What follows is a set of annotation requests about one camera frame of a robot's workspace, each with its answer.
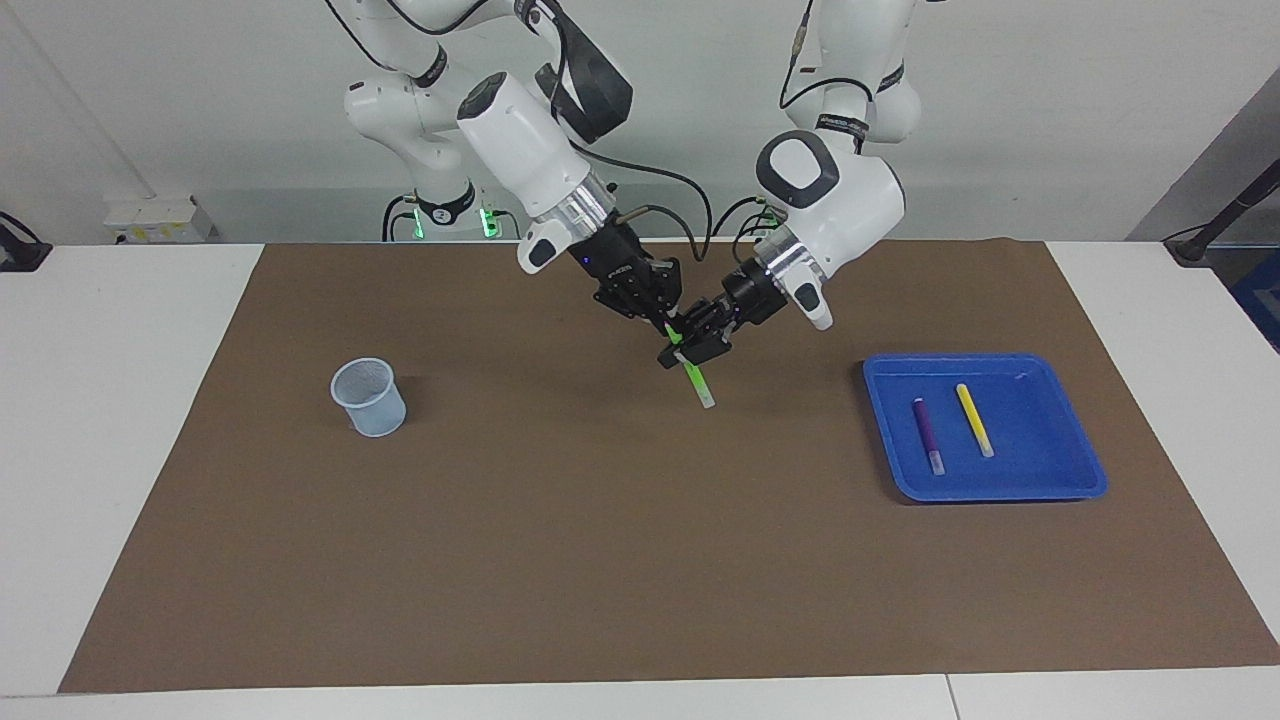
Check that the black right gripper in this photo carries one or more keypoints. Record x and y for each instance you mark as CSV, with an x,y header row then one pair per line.
x,y
630,270

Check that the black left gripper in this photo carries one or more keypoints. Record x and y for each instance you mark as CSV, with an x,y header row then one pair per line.
x,y
755,295

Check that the green pen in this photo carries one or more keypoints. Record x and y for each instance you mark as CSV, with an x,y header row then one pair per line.
x,y
700,388

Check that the purple pen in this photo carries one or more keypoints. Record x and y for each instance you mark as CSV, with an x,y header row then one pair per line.
x,y
927,435

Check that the yellow pen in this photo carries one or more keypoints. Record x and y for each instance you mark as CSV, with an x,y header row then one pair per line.
x,y
974,420

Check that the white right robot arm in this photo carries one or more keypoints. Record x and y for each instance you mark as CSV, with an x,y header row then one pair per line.
x,y
525,145

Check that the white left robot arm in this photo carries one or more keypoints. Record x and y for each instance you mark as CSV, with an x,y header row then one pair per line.
x,y
840,200

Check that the blue plastic tray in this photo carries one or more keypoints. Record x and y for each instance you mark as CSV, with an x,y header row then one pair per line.
x,y
1040,440

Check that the brown table mat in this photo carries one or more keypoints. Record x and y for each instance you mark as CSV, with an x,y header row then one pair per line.
x,y
620,520

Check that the light blue mesh cup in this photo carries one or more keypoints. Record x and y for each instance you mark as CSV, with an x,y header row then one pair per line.
x,y
372,400

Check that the black stand pole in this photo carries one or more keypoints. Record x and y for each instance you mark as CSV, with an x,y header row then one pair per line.
x,y
1225,215

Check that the blue object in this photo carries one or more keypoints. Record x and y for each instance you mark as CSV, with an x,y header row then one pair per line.
x,y
1262,300

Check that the black table clamp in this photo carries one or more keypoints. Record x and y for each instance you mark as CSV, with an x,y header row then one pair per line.
x,y
20,255

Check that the white wall socket box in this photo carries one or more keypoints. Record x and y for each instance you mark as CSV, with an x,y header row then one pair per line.
x,y
150,218

